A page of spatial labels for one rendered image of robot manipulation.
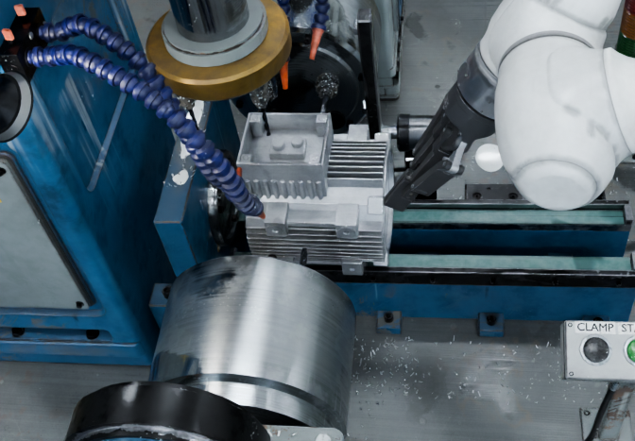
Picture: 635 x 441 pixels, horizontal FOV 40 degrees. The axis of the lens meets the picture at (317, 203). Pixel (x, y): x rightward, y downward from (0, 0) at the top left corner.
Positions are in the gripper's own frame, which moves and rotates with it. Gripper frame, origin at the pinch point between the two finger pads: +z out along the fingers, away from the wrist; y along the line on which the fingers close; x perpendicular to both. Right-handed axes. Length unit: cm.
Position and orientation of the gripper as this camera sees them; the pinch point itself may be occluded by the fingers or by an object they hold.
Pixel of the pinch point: (404, 190)
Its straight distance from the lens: 118.6
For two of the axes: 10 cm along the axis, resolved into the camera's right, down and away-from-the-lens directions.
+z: -4.0, 5.5, 7.4
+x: 9.1, 3.2, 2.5
